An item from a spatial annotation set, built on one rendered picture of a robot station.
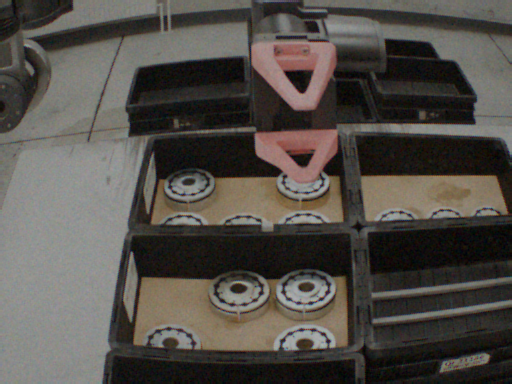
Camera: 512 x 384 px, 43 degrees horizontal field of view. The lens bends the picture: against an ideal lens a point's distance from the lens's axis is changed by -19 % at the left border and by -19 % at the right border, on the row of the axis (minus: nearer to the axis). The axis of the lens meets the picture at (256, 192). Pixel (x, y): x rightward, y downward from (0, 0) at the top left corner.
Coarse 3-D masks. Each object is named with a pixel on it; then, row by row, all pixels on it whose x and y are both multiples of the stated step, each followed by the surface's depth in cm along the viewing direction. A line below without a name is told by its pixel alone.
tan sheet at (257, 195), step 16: (336, 176) 160; (160, 192) 158; (224, 192) 157; (240, 192) 157; (256, 192) 157; (272, 192) 156; (336, 192) 155; (160, 208) 154; (208, 208) 153; (224, 208) 153; (240, 208) 153; (256, 208) 153; (272, 208) 152; (288, 208) 152; (320, 208) 152; (336, 208) 151
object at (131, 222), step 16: (144, 160) 150; (144, 176) 145; (352, 176) 142; (352, 192) 139; (352, 208) 135; (128, 224) 134; (144, 224) 134; (160, 224) 134; (208, 224) 133; (224, 224) 133; (240, 224) 133; (256, 224) 133; (288, 224) 132; (304, 224) 132; (320, 224) 132; (336, 224) 132; (352, 224) 132
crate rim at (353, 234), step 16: (128, 240) 130; (352, 240) 128; (128, 256) 127; (352, 256) 125; (112, 304) 117; (112, 320) 114; (112, 336) 111; (160, 352) 109; (176, 352) 109; (192, 352) 109; (208, 352) 109; (224, 352) 109; (240, 352) 109; (256, 352) 109; (272, 352) 108; (288, 352) 108; (304, 352) 108; (320, 352) 108; (336, 352) 107; (352, 352) 107
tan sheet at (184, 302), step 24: (144, 288) 135; (168, 288) 135; (192, 288) 135; (336, 288) 133; (144, 312) 130; (168, 312) 130; (192, 312) 130; (336, 312) 128; (216, 336) 125; (240, 336) 125; (264, 336) 125; (336, 336) 123
